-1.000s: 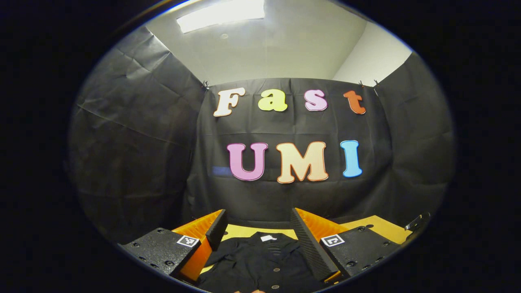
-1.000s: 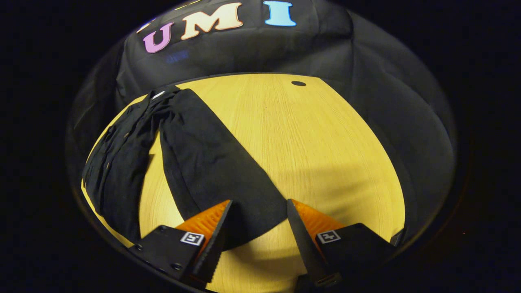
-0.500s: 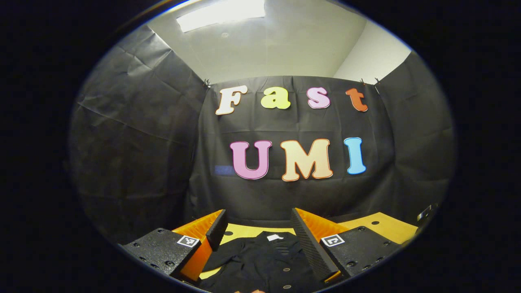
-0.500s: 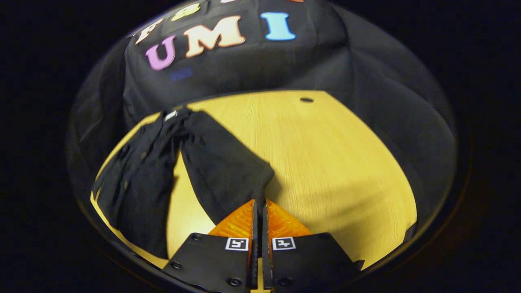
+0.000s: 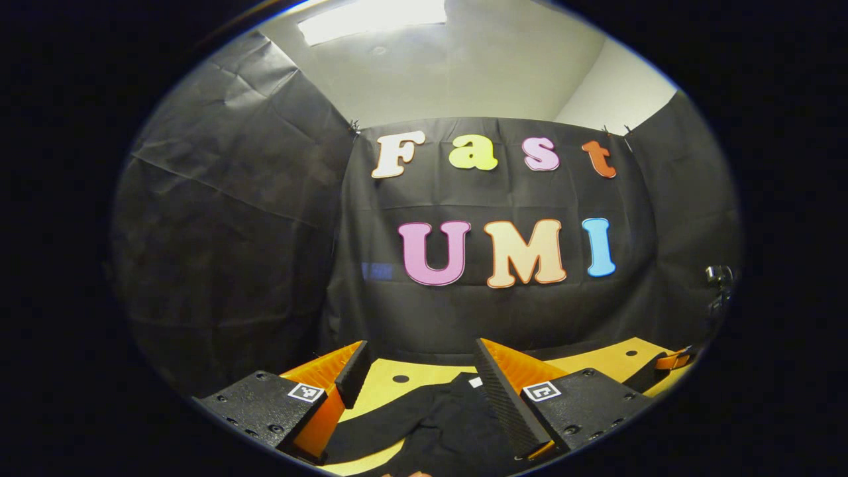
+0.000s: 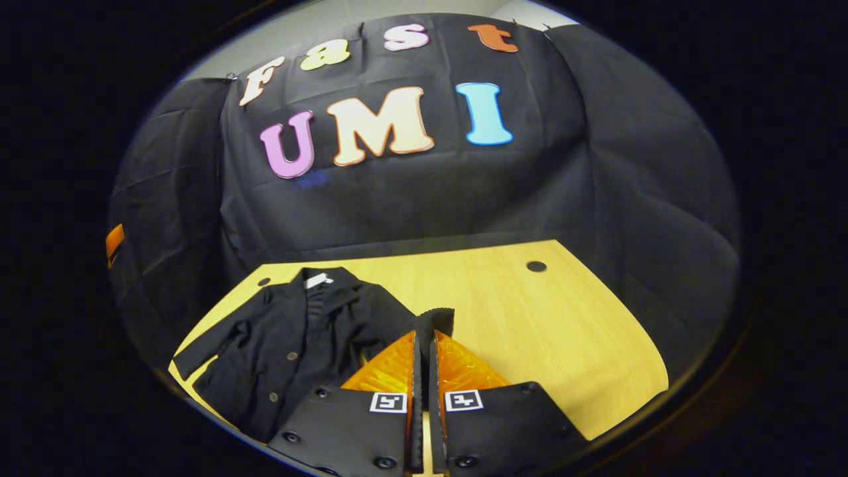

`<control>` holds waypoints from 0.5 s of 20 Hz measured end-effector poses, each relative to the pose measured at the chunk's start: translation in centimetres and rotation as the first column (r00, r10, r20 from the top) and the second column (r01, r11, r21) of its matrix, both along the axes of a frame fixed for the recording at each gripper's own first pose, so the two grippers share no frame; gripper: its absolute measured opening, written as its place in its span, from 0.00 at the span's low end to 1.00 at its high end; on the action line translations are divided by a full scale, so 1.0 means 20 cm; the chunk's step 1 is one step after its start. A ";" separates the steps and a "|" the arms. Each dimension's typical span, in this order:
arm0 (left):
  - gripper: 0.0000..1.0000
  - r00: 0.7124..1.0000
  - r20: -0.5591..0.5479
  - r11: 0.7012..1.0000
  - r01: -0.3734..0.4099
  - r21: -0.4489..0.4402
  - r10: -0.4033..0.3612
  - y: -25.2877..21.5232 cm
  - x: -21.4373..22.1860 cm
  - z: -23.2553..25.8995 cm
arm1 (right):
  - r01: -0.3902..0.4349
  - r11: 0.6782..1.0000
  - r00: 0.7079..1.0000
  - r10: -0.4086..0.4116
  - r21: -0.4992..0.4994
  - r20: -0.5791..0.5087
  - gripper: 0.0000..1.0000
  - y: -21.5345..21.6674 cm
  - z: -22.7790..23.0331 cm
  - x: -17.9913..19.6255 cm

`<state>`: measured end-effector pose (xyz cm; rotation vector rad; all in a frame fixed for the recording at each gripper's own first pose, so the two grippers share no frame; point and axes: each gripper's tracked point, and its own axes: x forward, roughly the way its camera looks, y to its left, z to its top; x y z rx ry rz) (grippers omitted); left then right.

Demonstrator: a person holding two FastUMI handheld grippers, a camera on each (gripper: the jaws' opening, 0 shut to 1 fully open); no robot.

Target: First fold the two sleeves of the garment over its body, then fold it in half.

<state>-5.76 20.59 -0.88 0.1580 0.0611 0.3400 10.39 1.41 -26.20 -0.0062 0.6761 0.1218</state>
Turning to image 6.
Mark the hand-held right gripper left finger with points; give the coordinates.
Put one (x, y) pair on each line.
(344, 430)

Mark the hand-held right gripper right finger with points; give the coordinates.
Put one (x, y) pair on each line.
(503, 430)

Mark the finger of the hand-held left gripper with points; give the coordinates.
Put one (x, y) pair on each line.
(114, 242)

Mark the black buttoned jacket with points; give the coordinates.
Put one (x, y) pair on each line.
(285, 331)

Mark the black backdrop cloth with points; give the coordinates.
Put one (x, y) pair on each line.
(430, 199)

